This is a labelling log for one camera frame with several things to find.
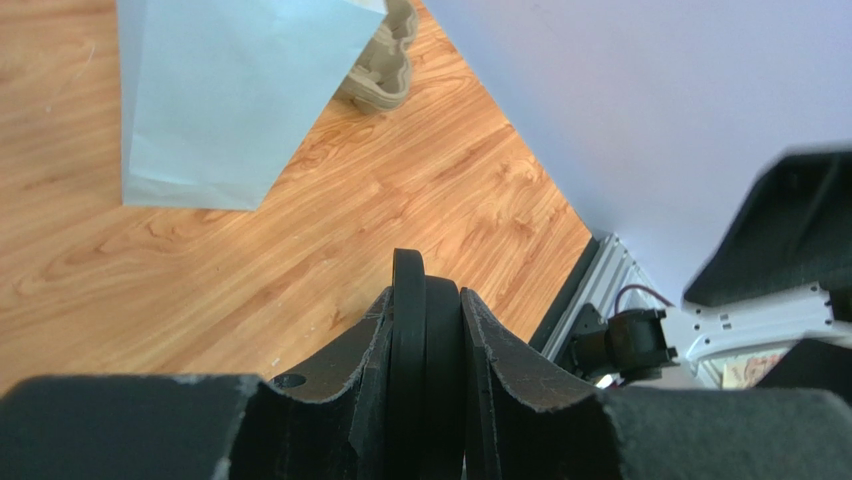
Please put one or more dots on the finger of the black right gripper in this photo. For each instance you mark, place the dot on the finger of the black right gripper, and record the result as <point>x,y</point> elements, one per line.
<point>793,229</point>

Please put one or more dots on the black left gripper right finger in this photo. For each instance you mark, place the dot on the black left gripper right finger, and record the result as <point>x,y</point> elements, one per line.
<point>529,419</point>

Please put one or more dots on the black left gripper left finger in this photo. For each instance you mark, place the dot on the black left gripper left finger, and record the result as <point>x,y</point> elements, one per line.
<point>321,419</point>

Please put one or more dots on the black cup lid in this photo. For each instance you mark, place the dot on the black cup lid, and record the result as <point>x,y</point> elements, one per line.
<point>425,415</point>

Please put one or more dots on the white paper bag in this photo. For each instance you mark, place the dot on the white paper bag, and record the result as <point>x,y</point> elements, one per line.
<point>216,96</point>

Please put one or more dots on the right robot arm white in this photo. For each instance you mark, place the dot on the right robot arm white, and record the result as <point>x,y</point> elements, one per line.
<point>616,325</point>

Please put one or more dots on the brown pulp cup carrier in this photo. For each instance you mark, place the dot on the brown pulp cup carrier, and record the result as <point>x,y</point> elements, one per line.
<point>380,80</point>

